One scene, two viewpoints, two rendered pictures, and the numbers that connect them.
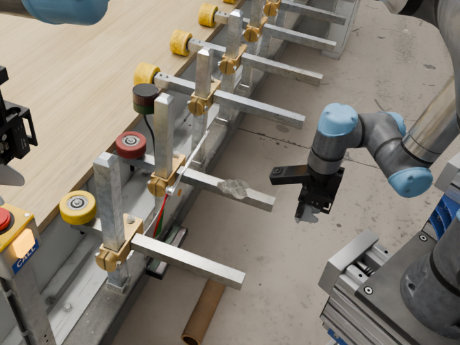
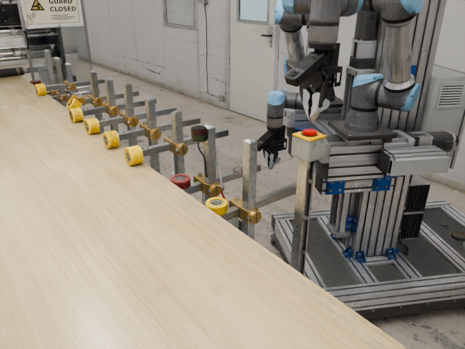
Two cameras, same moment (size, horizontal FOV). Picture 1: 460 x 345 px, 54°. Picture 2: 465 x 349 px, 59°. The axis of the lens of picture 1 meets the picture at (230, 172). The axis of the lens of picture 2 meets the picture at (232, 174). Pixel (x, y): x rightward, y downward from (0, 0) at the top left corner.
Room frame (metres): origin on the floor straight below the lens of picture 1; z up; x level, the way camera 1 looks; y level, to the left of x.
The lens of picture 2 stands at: (-0.16, 1.30, 1.61)
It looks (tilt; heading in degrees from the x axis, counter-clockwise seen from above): 25 degrees down; 309
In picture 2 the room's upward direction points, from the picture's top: straight up
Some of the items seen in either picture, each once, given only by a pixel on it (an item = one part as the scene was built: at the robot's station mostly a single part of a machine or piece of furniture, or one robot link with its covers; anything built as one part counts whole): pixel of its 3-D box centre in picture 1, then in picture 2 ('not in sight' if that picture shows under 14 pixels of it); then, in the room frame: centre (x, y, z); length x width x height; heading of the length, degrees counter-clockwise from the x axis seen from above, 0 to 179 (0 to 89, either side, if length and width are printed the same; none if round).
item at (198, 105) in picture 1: (205, 96); (176, 145); (1.12, 0.11, 0.95); 0.13 x 0.06 x 0.05; 166
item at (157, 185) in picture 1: (165, 173); (206, 185); (0.88, 0.17, 0.85); 0.13 x 0.06 x 0.05; 166
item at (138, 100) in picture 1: (145, 94); (198, 130); (0.87, 0.22, 1.10); 0.06 x 0.06 x 0.02
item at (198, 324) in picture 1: (205, 308); not in sight; (0.96, 0.02, 0.04); 0.30 x 0.08 x 0.08; 166
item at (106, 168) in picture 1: (113, 236); (248, 201); (0.61, 0.23, 0.89); 0.03 x 0.03 x 0.48; 76
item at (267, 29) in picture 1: (269, 29); (135, 116); (1.61, -0.07, 0.95); 0.50 x 0.04 x 0.04; 76
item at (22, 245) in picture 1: (24, 243); not in sight; (0.35, 0.26, 1.20); 0.03 x 0.01 x 0.03; 166
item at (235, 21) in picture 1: (228, 78); (153, 145); (1.34, 0.05, 0.88); 0.03 x 0.03 x 0.48; 76
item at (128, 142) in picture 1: (131, 155); (180, 190); (0.92, 0.28, 0.85); 0.08 x 0.08 x 0.11
